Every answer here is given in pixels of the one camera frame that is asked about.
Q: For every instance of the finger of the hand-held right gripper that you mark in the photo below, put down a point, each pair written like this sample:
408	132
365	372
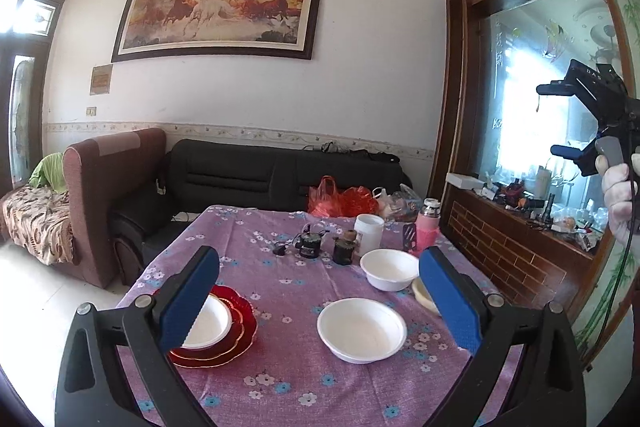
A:
565	151
552	88

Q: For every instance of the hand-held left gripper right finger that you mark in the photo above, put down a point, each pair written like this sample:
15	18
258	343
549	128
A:
450	302

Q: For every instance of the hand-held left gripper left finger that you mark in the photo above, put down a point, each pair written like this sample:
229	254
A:
190	302

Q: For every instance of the white foam bowl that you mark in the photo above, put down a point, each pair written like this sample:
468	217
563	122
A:
210	322
361	329
389	268

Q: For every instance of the red gold-rimmed plate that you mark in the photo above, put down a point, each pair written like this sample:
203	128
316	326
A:
236	309
250	332

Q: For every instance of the person's right hand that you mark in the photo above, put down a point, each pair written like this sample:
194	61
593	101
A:
620	197

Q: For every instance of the cream plate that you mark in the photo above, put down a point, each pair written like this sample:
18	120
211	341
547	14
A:
419	292

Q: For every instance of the cluttered wooden sideboard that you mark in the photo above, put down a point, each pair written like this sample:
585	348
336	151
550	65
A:
545	207

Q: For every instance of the wooden glass partition cabinet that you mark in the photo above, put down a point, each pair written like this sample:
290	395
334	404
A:
500	247

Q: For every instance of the dark slatted holder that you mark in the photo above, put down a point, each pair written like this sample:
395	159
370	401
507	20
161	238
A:
410	237

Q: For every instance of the pink thermos bottle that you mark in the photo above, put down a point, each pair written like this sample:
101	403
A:
427	227

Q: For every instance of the small black adapter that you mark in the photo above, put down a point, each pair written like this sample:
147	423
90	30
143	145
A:
280	249

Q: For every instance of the white flat box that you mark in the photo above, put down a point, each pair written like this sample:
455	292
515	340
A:
462	180

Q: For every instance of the white mug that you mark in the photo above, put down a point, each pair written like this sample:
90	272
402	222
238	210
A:
368	232

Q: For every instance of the clear plastic bag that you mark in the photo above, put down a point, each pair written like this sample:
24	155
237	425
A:
400	202

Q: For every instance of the dark small jar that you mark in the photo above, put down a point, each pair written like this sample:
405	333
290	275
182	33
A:
345	249

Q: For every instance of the purple floral tablecloth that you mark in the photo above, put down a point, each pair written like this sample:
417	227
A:
280	387

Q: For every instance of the black leather sofa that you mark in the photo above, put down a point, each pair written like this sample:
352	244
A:
225	182

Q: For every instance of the black small motor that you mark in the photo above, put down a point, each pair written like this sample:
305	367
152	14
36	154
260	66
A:
309	246

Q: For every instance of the brown fabric armchair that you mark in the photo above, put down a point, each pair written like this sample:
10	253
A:
90	207

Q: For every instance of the red plastic bag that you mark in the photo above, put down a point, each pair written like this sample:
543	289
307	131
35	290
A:
340	202

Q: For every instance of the leaf-patterned blanket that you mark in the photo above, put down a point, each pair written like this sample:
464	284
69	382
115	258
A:
35	217

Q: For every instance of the green cloth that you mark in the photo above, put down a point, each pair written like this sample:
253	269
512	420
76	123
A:
47	172

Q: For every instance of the wooden glass door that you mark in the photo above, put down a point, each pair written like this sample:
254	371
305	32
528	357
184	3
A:
20	82

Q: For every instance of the framed horse painting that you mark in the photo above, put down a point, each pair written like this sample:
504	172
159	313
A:
220	7

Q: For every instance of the small wall plaque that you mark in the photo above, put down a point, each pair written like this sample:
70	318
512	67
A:
100	79

